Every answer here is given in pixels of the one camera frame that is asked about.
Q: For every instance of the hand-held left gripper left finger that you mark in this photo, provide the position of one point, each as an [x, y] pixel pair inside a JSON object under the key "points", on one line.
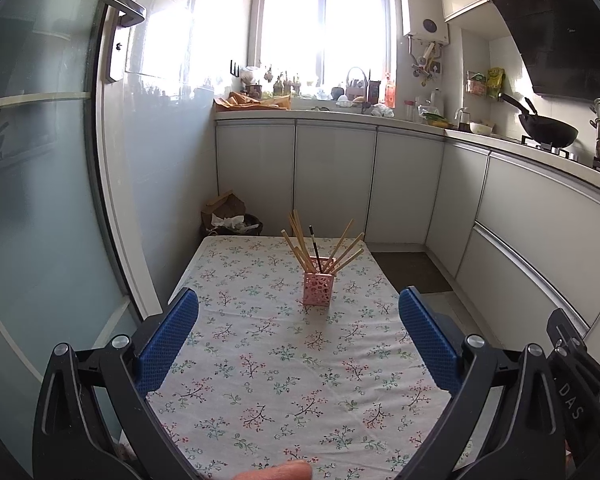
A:
{"points": [[170, 340]]}

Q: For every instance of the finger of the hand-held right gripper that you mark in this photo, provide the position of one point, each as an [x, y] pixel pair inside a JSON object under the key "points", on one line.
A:
{"points": [[565, 330]]}

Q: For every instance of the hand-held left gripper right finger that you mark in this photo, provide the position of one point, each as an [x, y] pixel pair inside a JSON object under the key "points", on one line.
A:
{"points": [[425, 340]]}

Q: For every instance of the pink perforated plastic basket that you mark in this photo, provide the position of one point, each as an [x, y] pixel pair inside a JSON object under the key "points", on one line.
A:
{"points": [[319, 287]]}

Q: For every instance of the black chopstick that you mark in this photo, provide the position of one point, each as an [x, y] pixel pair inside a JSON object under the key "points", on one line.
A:
{"points": [[315, 250]]}

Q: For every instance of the bunch of wooden chopsticks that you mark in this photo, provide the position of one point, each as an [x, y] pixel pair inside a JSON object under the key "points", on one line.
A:
{"points": [[296, 250]]}

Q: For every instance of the person's left hand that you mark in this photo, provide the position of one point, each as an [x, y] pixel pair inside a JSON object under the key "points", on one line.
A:
{"points": [[275, 472]]}

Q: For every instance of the floral tablecloth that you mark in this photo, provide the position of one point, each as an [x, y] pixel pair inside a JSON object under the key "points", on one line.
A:
{"points": [[280, 360]]}

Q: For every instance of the dark trash bin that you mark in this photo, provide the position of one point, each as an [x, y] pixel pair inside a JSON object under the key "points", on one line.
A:
{"points": [[250, 224]]}

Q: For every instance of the gas stove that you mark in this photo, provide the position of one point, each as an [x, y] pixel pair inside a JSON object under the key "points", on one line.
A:
{"points": [[545, 147]]}

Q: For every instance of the row of white kitchen cabinets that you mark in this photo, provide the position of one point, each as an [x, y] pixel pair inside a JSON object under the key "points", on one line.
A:
{"points": [[335, 180]]}

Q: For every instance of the glass sliding door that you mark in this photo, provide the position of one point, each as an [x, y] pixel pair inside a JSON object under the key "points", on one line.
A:
{"points": [[30, 210]]}

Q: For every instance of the black wok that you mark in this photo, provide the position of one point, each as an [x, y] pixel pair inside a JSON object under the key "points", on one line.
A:
{"points": [[550, 130]]}

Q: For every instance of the white bowl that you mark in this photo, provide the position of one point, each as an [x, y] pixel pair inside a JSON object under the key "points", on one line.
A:
{"points": [[481, 128]]}

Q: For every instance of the plastic bag of greens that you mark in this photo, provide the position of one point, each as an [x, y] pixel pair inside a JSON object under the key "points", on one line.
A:
{"points": [[434, 118]]}

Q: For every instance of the glass oil dispenser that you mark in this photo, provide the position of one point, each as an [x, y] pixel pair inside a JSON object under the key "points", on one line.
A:
{"points": [[462, 120]]}

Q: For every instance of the white cloth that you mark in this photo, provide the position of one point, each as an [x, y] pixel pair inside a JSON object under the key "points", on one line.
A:
{"points": [[382, 110]]}

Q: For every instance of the white plastic bottle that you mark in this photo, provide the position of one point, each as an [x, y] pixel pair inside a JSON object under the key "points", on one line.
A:
{"points": [[435, 101]]}

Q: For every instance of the white kitchen countertop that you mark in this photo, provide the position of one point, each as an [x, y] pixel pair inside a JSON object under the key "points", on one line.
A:
{"points": [[330, 114]]}

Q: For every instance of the red bottle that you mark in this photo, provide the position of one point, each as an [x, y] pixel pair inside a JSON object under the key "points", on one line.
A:
{"points": [[390, 92]]}

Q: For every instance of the orange brown bag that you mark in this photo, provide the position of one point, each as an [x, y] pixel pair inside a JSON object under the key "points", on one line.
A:
{"points": [[245, 101]]}

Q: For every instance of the dark brown box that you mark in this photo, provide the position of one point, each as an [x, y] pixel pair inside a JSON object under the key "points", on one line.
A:
{"points": [[375, 91]]}

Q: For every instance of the yellow green snack packet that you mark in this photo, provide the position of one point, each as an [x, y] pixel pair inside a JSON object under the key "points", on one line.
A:
{"points": [[495, 82]]}

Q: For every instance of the orange green food packet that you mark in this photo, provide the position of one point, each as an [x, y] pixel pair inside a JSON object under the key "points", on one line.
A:
{"points": [[476, 84]]}

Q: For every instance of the white plastic bag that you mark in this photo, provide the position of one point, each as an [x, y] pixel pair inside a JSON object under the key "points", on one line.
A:
{"points": [[250, 75]]}

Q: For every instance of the water heater pipes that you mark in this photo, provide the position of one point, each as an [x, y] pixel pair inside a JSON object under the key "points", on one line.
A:
{"points": [[424, 60]]}

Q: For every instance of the black range hood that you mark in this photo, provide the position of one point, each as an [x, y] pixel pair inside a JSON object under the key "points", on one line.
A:
{"points": [[560, 35]]}

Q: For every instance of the kitchen window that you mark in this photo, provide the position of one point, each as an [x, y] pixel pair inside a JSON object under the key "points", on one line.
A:
{"points": [[290, 25]]}

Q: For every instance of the black wall hooks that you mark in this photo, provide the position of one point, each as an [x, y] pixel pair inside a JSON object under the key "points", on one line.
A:
{"points": [[234, 67]]}

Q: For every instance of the white wall water heater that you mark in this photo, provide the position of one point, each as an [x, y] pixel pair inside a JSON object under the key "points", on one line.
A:
{"points": [[422, 10]]}

